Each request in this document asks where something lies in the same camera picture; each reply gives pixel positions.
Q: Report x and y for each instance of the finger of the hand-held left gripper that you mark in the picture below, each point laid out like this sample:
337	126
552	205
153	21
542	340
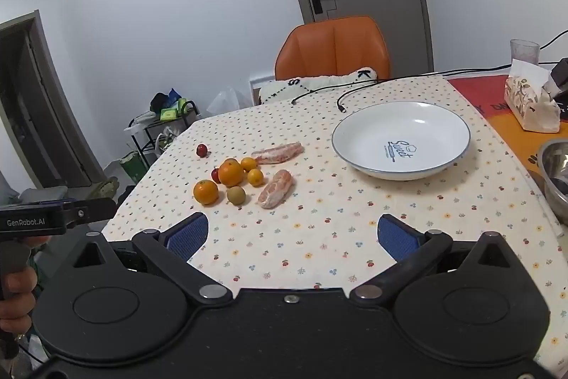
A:
91	210

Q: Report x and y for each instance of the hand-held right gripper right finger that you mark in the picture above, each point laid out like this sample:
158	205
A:
397	237

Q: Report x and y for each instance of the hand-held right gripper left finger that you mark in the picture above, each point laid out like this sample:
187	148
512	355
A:
188	234

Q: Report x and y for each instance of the medium orange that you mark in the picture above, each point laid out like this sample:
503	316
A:
206	192

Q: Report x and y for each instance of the yellow-brown round fruit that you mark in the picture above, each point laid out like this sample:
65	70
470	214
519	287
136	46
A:
236	195

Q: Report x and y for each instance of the small red fruit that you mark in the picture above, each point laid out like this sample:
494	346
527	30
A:
202	150
215	175

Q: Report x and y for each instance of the large orange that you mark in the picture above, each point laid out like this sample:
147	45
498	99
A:
230	173

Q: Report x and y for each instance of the small orange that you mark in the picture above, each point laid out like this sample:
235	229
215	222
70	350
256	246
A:
255	177
248	164

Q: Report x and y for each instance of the peeled shrimp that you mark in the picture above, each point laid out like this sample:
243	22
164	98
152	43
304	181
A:
276	194
277	153

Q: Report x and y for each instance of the white plate with blue rim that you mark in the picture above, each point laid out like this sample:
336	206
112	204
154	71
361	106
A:
401	139

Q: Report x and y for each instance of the person's left hand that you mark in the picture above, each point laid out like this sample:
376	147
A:
17	283

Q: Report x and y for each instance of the olive slipper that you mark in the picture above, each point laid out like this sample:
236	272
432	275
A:
105	189

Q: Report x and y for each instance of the green paper bag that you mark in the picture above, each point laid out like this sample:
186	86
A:
133	168

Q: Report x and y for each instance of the floral white tablecloth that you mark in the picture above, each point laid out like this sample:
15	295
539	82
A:
319	206

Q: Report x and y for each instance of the black metal rack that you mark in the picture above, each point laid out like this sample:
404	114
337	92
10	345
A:
146	135

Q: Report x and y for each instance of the white plastic bag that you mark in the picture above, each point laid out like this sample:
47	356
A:
165	139

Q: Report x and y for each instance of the green packet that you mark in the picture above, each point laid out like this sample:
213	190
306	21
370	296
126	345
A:
169	113

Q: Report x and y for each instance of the black cloth item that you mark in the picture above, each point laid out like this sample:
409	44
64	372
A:
159	101

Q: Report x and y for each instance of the clear plastic bag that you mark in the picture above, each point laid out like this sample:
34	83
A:
228	101

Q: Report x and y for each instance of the blue bag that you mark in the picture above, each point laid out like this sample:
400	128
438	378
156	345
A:
175	94

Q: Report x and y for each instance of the orange red table mat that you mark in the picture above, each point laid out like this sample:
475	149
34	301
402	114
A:
506	126

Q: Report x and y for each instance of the metal bowl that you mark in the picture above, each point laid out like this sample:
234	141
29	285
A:
557	179

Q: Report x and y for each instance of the white fluffy cushion black letters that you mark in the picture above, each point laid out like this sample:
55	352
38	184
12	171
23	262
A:
310	86

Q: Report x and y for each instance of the floral tissue box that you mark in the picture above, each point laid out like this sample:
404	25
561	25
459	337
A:
530	108

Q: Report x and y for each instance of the orange chair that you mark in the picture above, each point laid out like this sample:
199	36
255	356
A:
333	46

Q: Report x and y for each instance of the clear glass cup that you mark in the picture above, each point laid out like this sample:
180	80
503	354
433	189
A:
524	50

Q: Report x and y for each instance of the dark device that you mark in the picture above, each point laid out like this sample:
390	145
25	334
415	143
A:
561	81

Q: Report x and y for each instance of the dark door frame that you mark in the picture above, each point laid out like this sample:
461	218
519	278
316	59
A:
49	103

